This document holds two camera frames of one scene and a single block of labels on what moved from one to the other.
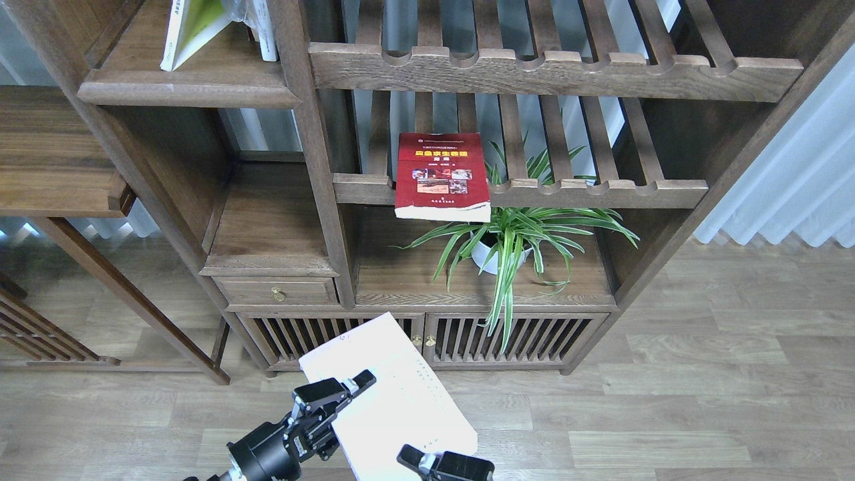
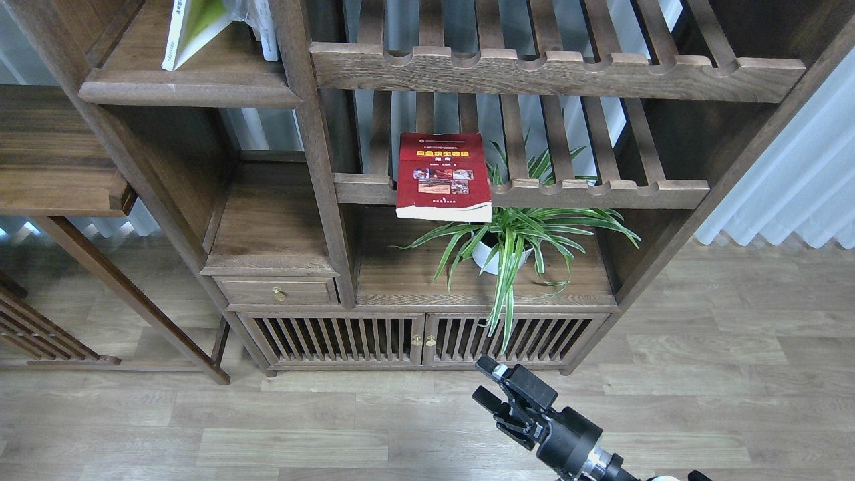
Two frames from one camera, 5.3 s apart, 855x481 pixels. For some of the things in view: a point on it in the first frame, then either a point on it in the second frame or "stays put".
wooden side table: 54,165 stays put
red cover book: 442,176 stays put
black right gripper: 449,466 -> 570,439
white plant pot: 481,254 stays put
